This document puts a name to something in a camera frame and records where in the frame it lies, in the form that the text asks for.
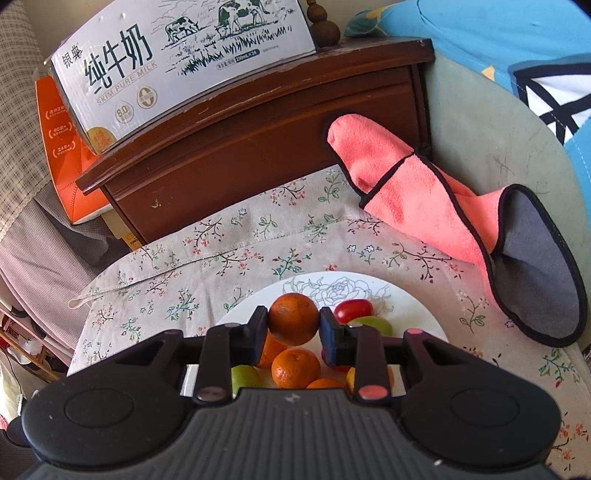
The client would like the orange box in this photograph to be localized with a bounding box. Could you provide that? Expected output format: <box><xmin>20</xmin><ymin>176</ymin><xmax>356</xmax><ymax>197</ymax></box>
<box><xmin>35</xmin><ymin>76</ymin><xmax>112</xmax><ymax>225</ymax></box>

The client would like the cardboard box yellow label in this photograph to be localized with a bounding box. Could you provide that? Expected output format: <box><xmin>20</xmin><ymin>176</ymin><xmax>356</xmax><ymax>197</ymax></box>
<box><xmin>101</xmin><ymin>210</ymin><xmax>142</xmax><ymax>251</ymax></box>

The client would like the green fruit oval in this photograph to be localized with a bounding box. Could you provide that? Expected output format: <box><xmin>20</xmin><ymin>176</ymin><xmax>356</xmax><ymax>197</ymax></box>
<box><xmin>348</xmin><ymin>316</ymin><xmax>394</xmax><ymax>337</ymax></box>

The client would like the green fruit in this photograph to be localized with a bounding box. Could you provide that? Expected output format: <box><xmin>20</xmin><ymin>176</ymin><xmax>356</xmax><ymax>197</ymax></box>
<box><xmin>230</xmin><ymin>365</ymin><xmax>266</xmax><ymax>397</ymax></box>

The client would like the pink grey cloth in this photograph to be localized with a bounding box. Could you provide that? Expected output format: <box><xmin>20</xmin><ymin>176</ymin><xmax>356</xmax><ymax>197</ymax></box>
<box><xmin>327</xmin><ymin>114</ymin><xmax>588</xmax><ymax>347</ymax></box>

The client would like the dark wooden cabinet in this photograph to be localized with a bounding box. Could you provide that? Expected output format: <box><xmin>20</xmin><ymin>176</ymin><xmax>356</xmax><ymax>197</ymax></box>
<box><xmin>77</xmin><ymin>38</ymin><xmax>435</xmax><ymax>243</ymax></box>

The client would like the white floral plate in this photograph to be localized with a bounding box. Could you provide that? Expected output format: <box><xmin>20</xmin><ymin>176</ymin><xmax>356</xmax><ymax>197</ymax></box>
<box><xmin>178</xmin><ymin>270</ymin><xmax>450</xmax><ymax>398</ymax></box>

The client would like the red cherry tomato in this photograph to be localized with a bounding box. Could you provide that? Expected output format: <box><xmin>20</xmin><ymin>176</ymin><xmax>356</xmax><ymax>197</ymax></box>
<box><xmin>334</xmin><ymin>299</ymin><xmax>374</xmax><ymax>325</ymax></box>
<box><xmin>321</xmin><ymin>351</ymin><xmax>352</xmax><ymax>373</ymax></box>

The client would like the floral tablecloth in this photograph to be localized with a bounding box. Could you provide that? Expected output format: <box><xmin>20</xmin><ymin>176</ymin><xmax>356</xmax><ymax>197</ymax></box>
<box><xmin>71</xmin><ymin>167</ymin><xmax>590</xmax><ymax>477</ymax></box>

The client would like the lone orange tangerine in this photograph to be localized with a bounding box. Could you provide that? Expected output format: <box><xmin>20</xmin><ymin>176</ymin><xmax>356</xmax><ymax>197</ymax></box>
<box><xmin>256</xmin><ymin>332</ymin><xmax>287</xmax><ymax>370</ymax></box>

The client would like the white milk carton box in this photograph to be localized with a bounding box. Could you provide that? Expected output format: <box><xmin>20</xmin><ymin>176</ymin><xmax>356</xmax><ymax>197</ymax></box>
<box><xmin>50</xmin><ymin>0</ymin><xmax>315</xmax><ymax>154</ymax></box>

